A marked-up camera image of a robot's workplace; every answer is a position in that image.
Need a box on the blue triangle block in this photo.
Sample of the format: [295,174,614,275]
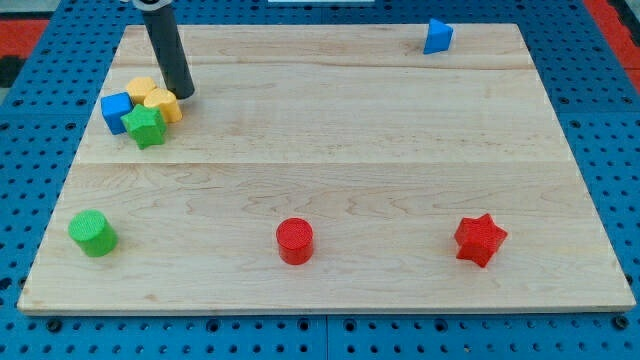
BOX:
[423,18,454,55]

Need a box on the wooden board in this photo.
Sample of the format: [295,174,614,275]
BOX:
[18,24,636,316]

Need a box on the red cylinder block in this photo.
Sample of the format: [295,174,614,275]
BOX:
[275,218,314,265]

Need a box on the red star block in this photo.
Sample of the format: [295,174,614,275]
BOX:
[454,213,508,268]

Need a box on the yellow heart block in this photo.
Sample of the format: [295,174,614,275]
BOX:
[143,88,183,123]

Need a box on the green star block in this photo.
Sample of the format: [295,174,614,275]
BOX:
[121,104,166,150]

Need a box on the yellow hexagon block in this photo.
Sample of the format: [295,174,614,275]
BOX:
[125,77,157,105]

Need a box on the blue cube block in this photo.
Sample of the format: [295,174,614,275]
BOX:
[100,92,133,135]

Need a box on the green cylinder block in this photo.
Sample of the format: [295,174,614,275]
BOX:
[67,209,118,257]

